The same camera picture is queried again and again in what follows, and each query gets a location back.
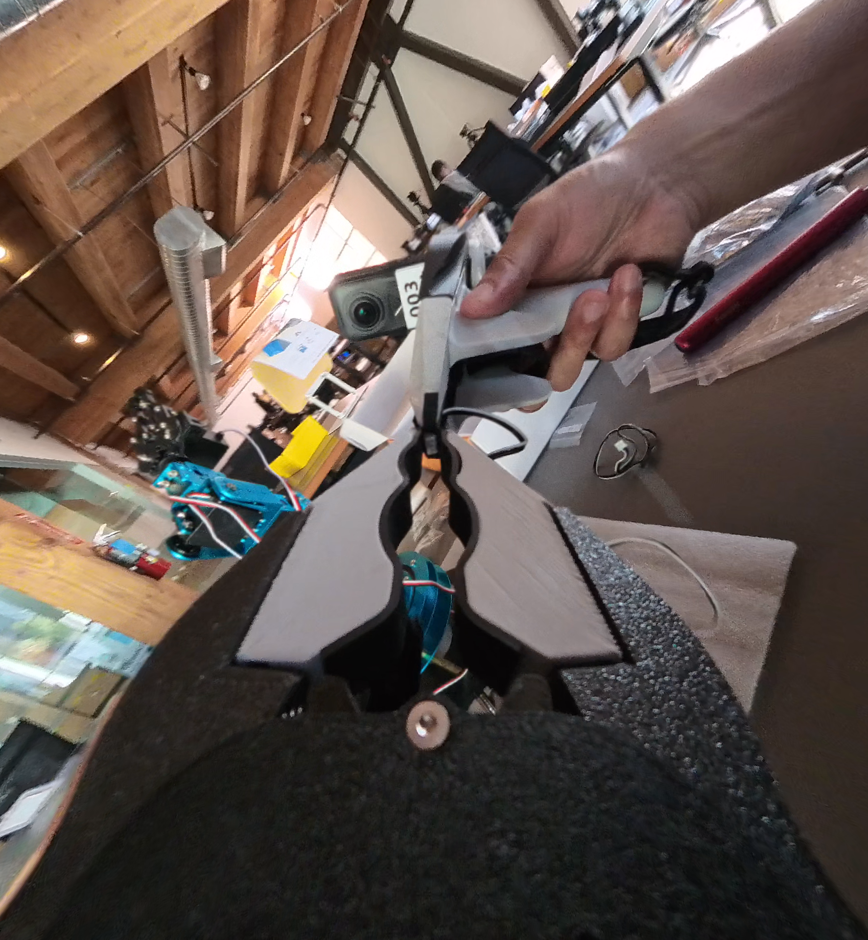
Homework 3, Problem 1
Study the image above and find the person's right forearm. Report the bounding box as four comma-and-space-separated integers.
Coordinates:
610, 0, 868, 236

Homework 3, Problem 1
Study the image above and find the black monitor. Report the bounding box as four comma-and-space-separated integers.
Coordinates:
469, 121, 557, 212

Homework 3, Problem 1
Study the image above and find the red pen screwdriver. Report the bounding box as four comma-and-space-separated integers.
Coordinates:
673, 184, 868, 355

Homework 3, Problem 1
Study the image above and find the wooden table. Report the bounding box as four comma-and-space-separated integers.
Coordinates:
0, 479, 201, 649

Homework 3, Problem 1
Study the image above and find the person's right hand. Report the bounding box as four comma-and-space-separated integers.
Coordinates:
459, 143, 701, 394

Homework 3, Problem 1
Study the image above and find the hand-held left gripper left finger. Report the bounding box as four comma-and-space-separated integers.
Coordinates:
235, 433, 425, 666

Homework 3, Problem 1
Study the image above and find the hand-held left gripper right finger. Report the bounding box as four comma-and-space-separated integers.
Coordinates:
440, 432, 623, 666

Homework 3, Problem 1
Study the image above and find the thin black cable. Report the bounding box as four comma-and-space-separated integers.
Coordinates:
436, 408, 530, 465

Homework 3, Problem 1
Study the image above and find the large clear plastic bag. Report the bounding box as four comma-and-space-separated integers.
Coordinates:
613, 187, 868, 395

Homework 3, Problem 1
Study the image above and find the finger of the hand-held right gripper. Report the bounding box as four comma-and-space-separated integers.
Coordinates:
413, 292, 455, 445
353, 334, 426, 438

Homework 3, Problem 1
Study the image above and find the metal ventilation duct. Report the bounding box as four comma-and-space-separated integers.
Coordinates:
152, 206, 229, 436

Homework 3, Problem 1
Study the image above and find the yellow liquid jug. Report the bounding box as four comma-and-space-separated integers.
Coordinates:
250, 318, 337, 417

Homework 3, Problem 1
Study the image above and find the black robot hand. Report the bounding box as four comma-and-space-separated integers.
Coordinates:
124, 388, 209, 472

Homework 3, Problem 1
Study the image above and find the grey paper sheet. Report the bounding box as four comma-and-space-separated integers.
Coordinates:
575, 514, 799, 715

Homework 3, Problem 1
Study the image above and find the small clear plastic bag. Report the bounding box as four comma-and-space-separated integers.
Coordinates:
553, 402, 598, 447

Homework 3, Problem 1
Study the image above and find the black precision screwdriver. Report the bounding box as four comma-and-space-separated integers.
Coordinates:
792, 143, 868, 198

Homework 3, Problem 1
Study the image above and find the small coiled black cable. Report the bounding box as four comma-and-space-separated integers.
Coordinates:
593, 423, 660, 481

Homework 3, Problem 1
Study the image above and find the yellow box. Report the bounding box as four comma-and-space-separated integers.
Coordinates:
267, 415, 329, 480

